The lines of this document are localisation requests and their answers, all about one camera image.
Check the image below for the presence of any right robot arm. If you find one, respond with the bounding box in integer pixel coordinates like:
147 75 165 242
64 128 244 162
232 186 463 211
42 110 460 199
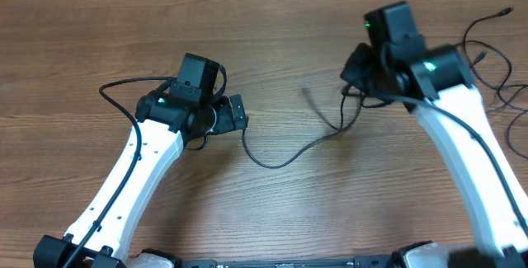
341 2 527 267

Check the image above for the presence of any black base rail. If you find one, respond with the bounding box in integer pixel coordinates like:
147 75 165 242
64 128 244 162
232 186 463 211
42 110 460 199
176 255 394 268

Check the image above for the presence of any black thin audio cable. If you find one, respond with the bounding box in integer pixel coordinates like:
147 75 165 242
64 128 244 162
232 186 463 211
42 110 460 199
241 84 393 170

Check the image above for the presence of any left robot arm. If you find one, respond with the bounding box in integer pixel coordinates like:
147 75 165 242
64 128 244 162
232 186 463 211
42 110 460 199
33 53 247 268

